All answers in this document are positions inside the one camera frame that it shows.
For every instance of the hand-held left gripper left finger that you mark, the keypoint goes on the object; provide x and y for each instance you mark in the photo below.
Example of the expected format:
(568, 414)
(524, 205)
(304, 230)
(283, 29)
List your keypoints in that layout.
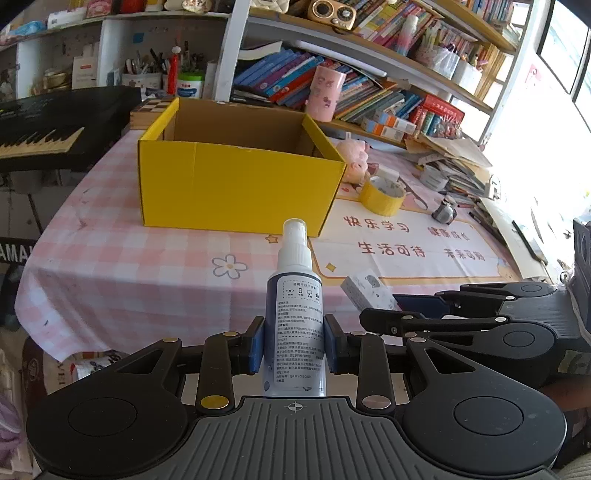
(256, 346)

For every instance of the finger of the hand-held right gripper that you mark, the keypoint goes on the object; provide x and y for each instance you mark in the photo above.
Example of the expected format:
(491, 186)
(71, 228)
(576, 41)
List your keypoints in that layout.
(388, 321)
(415, 305)

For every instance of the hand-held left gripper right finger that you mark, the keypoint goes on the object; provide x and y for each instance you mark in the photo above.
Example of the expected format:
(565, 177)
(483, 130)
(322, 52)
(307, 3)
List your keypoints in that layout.
(331, 341)

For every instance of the small white patterned box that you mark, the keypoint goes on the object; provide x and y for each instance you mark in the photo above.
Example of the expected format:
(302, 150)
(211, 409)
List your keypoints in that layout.
(369, 288)

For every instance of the white spray bottle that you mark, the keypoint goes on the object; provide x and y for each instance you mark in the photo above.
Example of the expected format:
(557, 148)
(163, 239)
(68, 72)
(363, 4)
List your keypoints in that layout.
(295, 300)

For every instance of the grey toy watch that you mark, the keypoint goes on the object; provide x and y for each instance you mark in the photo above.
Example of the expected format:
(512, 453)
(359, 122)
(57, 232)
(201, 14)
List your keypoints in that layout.
(444, 212)

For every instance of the yellow tape roll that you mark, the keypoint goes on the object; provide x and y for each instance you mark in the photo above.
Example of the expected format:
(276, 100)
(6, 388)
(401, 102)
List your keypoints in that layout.
(378, 206)

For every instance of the white charger plug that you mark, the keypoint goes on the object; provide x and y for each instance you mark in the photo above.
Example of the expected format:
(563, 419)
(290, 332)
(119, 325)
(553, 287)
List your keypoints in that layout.
(388, 173)

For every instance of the yellow cardboard box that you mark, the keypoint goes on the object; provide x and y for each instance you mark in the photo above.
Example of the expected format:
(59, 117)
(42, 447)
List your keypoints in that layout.
(231, 194)

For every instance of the pink plush toy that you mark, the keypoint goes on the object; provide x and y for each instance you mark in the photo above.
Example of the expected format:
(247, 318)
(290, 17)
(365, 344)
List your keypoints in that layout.
(353, 157)

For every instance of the person's right forearm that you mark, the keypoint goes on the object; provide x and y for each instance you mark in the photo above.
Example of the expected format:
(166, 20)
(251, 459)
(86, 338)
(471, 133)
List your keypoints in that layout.
(570, 397)

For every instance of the pink checked desktop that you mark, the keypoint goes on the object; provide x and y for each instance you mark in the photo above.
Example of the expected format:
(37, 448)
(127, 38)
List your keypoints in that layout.
(115, 230)

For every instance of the black pen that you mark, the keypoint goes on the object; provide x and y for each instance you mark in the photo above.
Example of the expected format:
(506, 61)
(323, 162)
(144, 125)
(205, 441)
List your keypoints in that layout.
(487, 227)

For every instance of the white printed paper sheets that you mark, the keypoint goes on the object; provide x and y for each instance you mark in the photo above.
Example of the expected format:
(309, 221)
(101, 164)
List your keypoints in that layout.
(521, 230)

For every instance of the pile of papers and notebooks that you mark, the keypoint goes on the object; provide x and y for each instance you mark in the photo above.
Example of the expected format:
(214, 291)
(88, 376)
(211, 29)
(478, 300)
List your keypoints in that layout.
(457, 161)

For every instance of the orange and white box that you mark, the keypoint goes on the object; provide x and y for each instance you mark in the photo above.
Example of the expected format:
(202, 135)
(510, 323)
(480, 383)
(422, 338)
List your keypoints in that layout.
(381, 130)
(397, 122)

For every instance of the printed bag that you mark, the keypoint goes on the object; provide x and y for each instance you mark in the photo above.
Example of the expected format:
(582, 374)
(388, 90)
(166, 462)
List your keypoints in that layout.
(74, 364)

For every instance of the large red box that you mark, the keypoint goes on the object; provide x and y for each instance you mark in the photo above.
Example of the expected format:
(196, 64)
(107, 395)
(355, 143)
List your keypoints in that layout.
(441, 108)

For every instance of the pink cartoon cup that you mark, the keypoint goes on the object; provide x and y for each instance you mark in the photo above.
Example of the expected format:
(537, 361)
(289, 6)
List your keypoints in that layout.
(323, 97)

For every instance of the white storage container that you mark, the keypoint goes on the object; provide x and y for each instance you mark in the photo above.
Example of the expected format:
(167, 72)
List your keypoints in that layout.
(466, 76)

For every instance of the clear pen holder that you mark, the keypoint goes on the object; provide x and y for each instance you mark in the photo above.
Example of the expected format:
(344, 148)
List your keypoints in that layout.
(436, 57)

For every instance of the wooden chessboard box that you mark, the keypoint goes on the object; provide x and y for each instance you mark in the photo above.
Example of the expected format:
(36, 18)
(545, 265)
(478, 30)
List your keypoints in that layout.
(147, 113)

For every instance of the purple cloth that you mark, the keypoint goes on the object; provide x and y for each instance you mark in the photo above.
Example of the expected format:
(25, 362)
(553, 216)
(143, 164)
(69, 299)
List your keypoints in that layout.
(9, 424)

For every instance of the black keyboard stand panel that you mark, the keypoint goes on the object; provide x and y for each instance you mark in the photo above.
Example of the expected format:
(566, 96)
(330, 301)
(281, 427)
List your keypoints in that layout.
(14, 254)

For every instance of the row of colourful books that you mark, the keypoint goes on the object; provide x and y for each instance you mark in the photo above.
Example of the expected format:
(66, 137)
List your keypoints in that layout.
(286, 76)

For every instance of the green lid jar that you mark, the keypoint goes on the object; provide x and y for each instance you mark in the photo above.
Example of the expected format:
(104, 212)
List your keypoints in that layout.
(190, 85)

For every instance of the pastel striped bottle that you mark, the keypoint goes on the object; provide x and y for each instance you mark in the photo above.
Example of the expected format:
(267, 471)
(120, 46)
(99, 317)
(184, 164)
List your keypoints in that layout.
(409, 34)

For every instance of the row of slim books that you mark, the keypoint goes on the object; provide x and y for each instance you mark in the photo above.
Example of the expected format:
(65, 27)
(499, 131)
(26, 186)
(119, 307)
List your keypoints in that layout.
(392, 18)

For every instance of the cartoon pen holder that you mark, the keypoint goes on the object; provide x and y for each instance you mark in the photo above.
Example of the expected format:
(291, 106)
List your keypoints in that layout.
(145, 79)

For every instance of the red tassel ornament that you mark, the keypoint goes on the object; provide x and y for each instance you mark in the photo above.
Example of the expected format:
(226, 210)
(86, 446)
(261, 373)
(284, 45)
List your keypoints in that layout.
(173, 69)

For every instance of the window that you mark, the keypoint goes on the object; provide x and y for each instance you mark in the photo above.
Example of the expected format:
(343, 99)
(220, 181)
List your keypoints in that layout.
(563, 46)

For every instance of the black electronic keyboard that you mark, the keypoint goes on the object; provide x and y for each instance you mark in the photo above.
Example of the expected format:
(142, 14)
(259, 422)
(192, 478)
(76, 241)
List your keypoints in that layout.
(69, 110)

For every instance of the white wooden bookshelf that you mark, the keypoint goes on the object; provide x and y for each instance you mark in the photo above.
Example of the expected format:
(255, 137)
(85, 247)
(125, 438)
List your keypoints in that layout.
(233, 46)

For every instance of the brown retro radio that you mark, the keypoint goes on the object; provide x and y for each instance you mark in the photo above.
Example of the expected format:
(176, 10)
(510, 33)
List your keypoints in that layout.
(331, 14)

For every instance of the white box with red label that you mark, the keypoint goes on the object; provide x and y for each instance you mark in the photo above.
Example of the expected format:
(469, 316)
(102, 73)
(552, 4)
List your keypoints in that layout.
(85, 69)

